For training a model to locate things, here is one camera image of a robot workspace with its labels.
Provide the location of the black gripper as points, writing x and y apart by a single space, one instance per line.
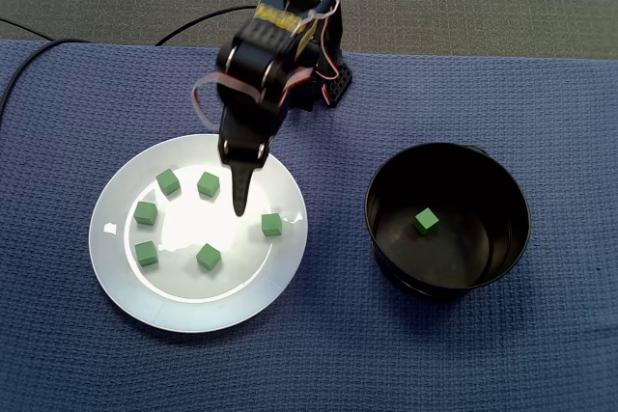
241 151

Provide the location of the small green cube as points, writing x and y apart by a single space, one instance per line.
146 254
208 184
168 182
271 224
426 220
146 213
208 256

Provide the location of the white round plate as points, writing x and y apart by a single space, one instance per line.
217 301

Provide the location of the black metal bucket container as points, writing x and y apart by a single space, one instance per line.
502 219

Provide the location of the blue woven table cloth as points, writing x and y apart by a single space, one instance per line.
338 359

